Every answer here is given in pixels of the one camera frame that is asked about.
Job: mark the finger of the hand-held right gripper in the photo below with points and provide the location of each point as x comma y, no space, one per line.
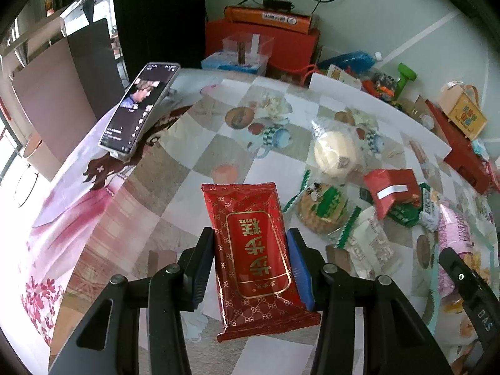
459,277

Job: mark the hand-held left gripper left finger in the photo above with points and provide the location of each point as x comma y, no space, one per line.
201,269

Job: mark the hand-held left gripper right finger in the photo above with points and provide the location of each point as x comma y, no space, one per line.
300,277

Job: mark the pink purple snack packet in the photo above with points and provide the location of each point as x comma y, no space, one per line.
455,230

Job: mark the red gold-print snack packet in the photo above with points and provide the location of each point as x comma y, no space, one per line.
254,250

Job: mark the dark green snack packet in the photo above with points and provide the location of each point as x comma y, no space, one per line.
406,215

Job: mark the green label round cake packet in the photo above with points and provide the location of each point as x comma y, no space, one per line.
322,207

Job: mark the red snack box pack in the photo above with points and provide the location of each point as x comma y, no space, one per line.
392,191

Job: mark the red gift box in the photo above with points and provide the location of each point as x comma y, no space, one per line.
461,156

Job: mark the light blue face mask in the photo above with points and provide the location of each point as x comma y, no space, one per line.
481,150

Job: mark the round bun in clear wrapper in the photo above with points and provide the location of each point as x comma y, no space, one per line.
336,152

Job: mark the pink printed cloth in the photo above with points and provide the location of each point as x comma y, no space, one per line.
58,218

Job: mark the small clear plastic bottle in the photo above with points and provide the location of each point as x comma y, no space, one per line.
424,121

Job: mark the smartphone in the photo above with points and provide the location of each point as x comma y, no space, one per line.
136,109

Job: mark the metal phone stand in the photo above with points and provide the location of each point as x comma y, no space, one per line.
166,94

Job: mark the pile of small toys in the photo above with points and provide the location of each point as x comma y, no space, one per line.
381,88

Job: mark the cream card box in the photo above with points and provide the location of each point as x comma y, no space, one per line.
343,76

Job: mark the green dumbbell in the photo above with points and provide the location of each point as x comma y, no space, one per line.
404,76

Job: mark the blue plastic bag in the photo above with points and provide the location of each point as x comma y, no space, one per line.
347,60

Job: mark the large red carton box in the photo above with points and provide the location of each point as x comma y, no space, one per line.
291,52

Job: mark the clear plastic box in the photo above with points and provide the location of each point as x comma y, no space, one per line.
248,49

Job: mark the brown chair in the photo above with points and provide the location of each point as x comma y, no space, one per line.
50,97

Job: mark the dark chair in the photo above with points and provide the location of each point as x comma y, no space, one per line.
93,58

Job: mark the black cabinet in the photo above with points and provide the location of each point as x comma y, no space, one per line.
156,19

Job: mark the orange carton box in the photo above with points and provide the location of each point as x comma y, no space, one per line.
269,19

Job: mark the black power adapter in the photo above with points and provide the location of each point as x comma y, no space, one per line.
278,4

